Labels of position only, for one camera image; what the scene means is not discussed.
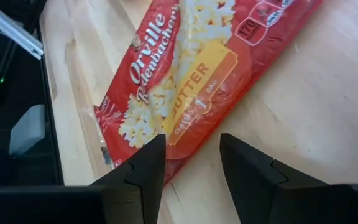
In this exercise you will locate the black device with green light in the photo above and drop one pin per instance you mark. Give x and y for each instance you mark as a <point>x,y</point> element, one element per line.
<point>8,81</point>

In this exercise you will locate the silver aluminium bar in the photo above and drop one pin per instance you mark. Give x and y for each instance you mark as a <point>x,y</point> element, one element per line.
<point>11,31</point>

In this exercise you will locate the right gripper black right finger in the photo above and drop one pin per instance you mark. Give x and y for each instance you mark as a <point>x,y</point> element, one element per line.
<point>253,186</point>

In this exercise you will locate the dark blue office chair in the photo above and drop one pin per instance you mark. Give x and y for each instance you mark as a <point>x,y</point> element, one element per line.
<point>26,130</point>

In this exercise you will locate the red butter popcorn bag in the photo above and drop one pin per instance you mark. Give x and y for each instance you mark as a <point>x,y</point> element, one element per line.
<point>197,77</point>

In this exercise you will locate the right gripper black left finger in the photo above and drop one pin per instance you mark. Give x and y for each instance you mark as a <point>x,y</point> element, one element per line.
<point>141,186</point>

